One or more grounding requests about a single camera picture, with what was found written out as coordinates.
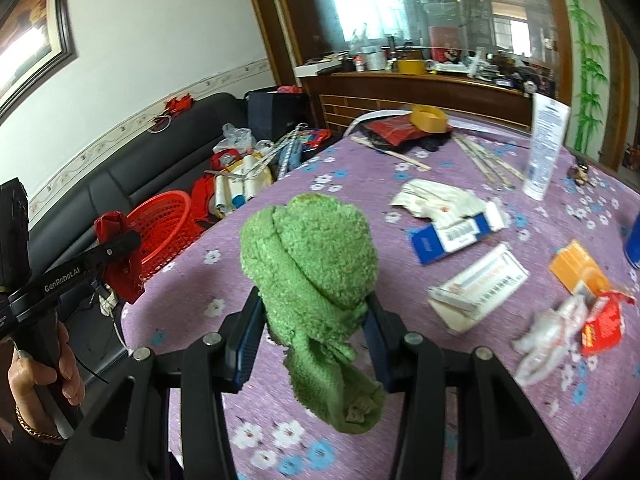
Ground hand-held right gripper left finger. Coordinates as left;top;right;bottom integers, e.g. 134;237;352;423
50;287;266;480

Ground clear plastic wrapper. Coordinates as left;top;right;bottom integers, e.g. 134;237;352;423
511;294;590;387

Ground yellow tape roll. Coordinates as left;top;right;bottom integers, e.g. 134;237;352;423
410;105;449;134

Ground wooden cabinet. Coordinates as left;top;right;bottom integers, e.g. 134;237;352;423
295;62;561;133

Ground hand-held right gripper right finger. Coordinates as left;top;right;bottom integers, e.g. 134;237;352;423
362;292;576;480

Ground framed horse painting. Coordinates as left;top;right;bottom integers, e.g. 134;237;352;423
0;0;81;117

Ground yellow bag with white rolls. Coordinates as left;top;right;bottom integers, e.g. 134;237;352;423
214;156;262;217

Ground black paper bag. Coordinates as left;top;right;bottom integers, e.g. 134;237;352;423
246;91;310;147

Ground clear plastic bag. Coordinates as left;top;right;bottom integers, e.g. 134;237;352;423
214;123;254;157

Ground small dark keys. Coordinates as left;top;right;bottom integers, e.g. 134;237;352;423
567;156;594;187

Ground white flat box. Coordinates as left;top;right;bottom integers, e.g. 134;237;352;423
295;59;347;77

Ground purple floral tablecloth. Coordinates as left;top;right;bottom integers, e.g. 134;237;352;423
120;119;640;480

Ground green fuzzy cloth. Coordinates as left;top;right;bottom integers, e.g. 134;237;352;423
240;192;387;436

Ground white folded paper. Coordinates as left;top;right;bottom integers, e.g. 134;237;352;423
431;292;482;334

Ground red gift box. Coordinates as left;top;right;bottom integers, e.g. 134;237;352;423
429;25;469;64

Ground glass partition panel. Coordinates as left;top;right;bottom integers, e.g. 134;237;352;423
272;0;563;68

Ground white paper strip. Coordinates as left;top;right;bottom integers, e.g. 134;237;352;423
342;108;417;137

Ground gold bracelet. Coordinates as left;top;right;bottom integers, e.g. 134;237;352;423
15;404;67;444

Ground blue white cigarette box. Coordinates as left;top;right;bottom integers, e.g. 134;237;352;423
410;202;507;266

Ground flat wooden stick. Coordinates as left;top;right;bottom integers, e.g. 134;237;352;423
350;135;432;172

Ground red plastic bag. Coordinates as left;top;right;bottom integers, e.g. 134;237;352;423
95;212;147;305

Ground bundle of bamboo rulers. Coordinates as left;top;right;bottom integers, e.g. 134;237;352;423
451;131;527;190

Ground red snack packet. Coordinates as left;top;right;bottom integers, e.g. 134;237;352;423
580;289;638;357

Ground dark red foil bag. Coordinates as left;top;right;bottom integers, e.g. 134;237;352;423
370;116;426;145

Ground white medicine box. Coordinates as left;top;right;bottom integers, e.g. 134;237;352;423
427;244;531;321

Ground orange cardboard box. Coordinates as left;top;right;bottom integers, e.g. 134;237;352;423
549;240;612;295

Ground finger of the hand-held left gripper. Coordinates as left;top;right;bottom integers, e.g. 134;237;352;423
95;231;142;267

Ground bamboo wall painting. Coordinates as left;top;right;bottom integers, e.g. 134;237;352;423
555;0;618;158

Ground white measuring sticks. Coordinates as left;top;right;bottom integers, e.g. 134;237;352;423
269;126;307;182

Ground blue red printed package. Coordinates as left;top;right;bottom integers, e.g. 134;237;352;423
295;129;332;162

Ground metal pot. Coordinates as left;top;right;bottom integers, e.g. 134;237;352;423
357;46;389;72

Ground white standing tube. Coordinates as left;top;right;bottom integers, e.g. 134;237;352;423
522;92;572;202

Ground red bag on black cloth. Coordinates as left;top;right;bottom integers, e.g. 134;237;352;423
360;125;453;155

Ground black leather sofa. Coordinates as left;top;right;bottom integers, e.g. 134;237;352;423
27;91;346;376

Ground red plastic basket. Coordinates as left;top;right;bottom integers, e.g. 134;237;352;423
125;191;207;277

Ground person's left hand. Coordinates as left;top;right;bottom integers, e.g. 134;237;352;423
9;322;86;436

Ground white printed paper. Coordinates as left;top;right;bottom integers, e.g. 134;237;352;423
390;179;487;222

